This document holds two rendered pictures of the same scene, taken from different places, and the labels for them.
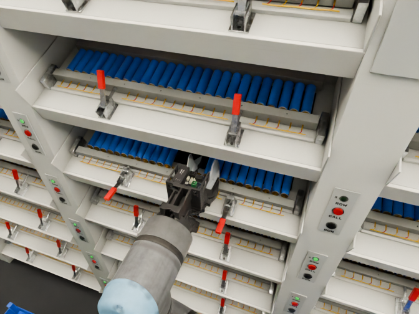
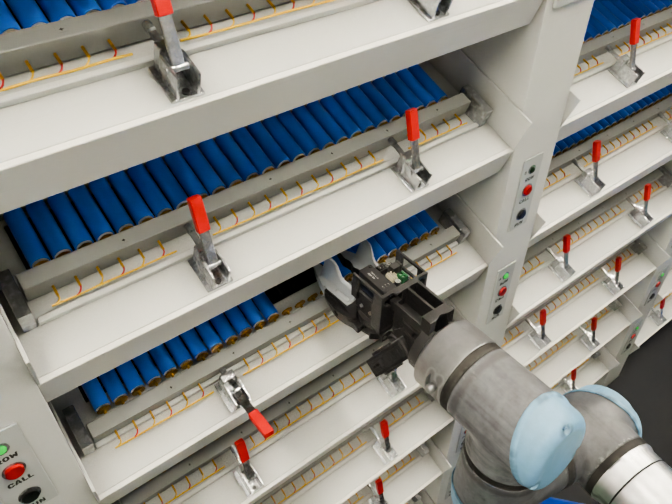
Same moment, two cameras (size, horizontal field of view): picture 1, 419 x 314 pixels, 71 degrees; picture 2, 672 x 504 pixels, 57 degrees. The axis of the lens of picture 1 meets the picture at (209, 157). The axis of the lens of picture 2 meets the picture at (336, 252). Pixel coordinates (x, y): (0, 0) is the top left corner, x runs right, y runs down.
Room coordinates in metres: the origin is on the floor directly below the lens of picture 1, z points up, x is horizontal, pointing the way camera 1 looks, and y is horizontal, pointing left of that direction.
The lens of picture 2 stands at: (0.16, 0.52, 1.53)
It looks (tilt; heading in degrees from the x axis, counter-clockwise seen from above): 41 degrees down; 303
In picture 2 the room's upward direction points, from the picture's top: straight up
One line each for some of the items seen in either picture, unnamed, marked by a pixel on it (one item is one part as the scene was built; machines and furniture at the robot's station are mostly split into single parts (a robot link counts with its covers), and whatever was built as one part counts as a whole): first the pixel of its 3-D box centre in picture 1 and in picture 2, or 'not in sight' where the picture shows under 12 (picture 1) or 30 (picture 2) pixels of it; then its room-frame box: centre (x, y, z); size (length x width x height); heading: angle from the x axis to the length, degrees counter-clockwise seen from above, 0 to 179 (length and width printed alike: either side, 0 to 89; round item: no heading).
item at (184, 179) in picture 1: (183, 201); (403, 312); (0.37, 0.05, 1.00); 0.12 x 0.08 x 0.09; 161
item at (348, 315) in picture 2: not in sight; (354, 306); (0.44, 0.05, 0.97); 0.09 x 0.05 x 0.02; 168
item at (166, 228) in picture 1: (164, 238); (451, 361); (0.29, 0.08, 0.99); 0.10 x 0.05 x 0.09; 71
